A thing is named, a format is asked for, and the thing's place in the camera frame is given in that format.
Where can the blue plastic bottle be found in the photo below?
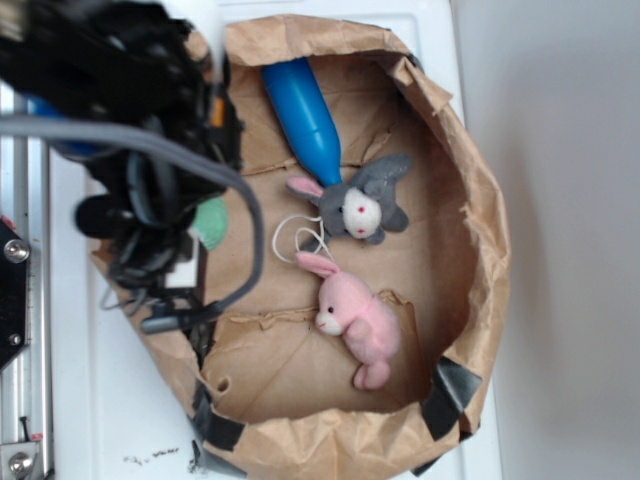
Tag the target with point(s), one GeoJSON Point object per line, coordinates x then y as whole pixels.
{"type": "Point", "coordinates": [305, 118]}

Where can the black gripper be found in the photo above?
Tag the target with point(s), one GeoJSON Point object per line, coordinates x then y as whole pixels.
{"type": "Point", "coordinates": [145, 216]}

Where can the grey plush bunny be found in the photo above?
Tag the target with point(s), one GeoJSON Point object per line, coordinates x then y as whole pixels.
{"type": "Point", "coordinates": [365, 208]}

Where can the pink plush bunny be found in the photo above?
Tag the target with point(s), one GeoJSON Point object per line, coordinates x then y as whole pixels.
{"type": "Point", "coordinates": [348, 308]}

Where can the white plastic board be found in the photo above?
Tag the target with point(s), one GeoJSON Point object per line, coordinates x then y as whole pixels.
{"type": "Point", "coordinates": [113, 415]}

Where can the black metal bracket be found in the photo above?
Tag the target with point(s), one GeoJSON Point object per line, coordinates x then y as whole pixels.
{"type": "Point", "coordinates": [12, 295]}

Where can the brown paper bag tray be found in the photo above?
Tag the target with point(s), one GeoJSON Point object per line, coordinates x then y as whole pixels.
{"type": "Point", "coordinates": [273, 396]}

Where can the green dimpled ball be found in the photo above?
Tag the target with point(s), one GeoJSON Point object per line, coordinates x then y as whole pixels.
{"type": "Point", "coordinates": [210, 223]}

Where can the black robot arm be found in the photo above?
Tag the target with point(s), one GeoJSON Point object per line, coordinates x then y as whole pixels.
{"type": "Point", "coordinates": [137, 93]}

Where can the aluminium frame rail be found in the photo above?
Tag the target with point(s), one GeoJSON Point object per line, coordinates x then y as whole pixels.
{"type": "Point", "coordinates": [27, 444]}

